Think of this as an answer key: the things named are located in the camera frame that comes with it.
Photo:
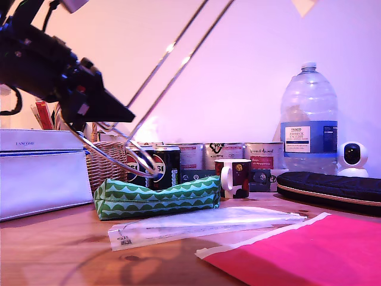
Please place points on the dark box with pin icon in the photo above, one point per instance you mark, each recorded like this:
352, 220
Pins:
193, 176

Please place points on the pink padded envelope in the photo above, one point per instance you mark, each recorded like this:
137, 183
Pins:
312, 253

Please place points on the white crumpled tissue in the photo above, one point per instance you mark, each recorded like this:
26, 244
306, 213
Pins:
153, 131

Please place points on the pale printed carton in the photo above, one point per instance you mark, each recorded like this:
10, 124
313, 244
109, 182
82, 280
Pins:
149, 144

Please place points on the small white box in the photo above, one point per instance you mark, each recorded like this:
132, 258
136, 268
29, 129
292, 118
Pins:
278, 175

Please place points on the dark quilted zip case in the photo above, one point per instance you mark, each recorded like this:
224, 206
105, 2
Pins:
327, 187

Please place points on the silver pouch black logo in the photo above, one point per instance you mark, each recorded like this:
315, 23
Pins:
223, 155

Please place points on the beige cardboard box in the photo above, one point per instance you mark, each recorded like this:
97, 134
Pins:
111, 137

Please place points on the dark box round emblem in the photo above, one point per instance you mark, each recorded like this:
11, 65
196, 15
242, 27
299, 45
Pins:
260, 178

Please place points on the white paper towel roll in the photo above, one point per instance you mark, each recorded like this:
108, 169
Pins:
303, 7

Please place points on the clear plastic mailing bag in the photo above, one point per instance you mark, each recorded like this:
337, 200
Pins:
208, 220

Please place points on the small white round camera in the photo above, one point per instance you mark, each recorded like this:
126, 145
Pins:
352, 158

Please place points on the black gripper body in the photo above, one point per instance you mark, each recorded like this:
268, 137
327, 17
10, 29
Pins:
41, 65

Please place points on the large clear water bottle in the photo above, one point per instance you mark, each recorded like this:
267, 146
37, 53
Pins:
309, 104

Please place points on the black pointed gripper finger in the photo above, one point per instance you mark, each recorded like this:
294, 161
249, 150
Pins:
104, 108

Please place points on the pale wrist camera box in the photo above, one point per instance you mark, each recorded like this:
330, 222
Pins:
74, 4

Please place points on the white Lancome cosmetic case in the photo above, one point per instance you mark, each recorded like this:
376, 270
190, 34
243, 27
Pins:
44, 184

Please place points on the black Pepsi can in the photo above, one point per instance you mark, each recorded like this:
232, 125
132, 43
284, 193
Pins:
132, 175
171, 167

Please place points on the metallic paper towel stand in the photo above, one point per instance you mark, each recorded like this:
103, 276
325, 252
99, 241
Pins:
185, 61

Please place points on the white and dark red mug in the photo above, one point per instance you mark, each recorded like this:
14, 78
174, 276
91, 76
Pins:
238, 178

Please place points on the green wave pattern pouch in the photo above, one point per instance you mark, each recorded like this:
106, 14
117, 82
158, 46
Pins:
134, 196

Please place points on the red and white tube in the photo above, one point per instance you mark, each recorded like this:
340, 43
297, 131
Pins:
44, 114

